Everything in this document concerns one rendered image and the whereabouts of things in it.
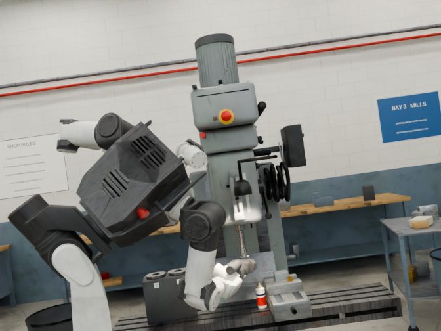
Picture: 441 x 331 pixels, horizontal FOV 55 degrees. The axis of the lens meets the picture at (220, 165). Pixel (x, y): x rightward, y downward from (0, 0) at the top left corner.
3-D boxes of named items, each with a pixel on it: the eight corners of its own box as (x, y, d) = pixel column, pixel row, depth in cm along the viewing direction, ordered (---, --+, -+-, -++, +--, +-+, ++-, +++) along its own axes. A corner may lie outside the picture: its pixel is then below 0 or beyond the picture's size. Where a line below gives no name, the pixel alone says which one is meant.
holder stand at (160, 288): (197, 316, 187) (191, 271, 187) (147, 325, 185) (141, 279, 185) (195, 307, 199) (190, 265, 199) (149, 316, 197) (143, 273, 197)
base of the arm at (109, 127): (98, 154, 140) (126, 136, 138) (88, 124, 145) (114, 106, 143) (125, 166, 153) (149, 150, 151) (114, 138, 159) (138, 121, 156)
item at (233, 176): (244, 219, 176) (237, 169, 176) (235, 220, 176) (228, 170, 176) (244, 217, 180) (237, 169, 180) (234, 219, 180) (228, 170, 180)
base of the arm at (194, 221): (203, 253, 127) (216, 219, 124) (167, 234, 130) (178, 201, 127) (219, 238, 141) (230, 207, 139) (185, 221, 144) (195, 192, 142)
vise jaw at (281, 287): (303, 290, 180) (302, 281, 180) (268, 295, 180) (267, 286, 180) (300, 286, 186) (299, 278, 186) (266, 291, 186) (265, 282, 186)
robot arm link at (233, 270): (237, 287, 175) (228, 297, 164) (216, 272, 178) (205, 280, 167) (251, 265, 172) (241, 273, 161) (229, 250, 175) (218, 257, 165)
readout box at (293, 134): (309, 165, 209) (303, 123, 209) (291, 168, 209) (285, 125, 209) (302, 165, 229) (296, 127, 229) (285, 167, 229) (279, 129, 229)
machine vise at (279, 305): (312, 316, 168) (308, 289, 168) (275, 322, 168) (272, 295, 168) (294, 291, 203) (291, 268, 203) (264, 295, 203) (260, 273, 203)
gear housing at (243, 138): (259, 146, 176) (256, 123, 176) (201, 154, 177) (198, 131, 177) (254, 149, 210) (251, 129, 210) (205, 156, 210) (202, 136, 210)
